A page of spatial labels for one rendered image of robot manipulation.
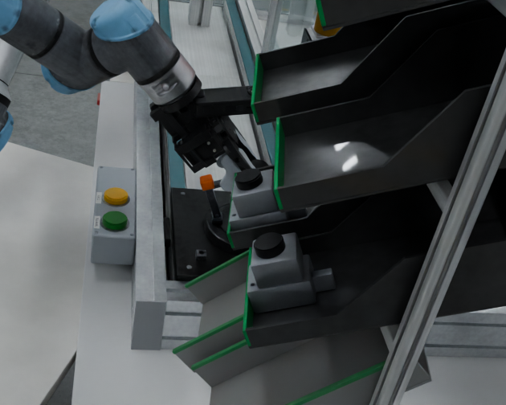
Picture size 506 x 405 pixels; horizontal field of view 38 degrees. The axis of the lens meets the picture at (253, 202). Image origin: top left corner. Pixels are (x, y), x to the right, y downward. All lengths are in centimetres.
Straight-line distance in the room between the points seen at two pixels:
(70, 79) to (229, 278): 36
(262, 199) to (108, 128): 94
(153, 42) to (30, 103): 263
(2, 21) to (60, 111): 257
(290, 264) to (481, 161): 22
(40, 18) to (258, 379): 54
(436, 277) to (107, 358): 64
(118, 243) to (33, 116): 235
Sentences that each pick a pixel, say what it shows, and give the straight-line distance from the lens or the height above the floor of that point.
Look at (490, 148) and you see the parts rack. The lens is 56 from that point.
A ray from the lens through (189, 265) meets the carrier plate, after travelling 113.
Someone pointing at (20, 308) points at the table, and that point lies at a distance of 121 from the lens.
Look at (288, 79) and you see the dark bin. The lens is 81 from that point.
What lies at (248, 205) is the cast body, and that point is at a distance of 80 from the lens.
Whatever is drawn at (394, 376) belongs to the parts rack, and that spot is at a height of 121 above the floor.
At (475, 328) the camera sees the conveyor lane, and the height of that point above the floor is 93.
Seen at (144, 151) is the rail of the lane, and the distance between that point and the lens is 142.
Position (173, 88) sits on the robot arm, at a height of 124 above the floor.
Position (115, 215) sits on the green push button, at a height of 97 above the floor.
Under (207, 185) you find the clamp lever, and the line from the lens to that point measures 115.
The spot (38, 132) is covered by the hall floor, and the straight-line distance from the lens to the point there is 338.
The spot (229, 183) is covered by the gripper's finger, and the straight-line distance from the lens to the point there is 112.
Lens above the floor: 169
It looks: 33 degrees down
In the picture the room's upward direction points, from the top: 12 degrees clockwise
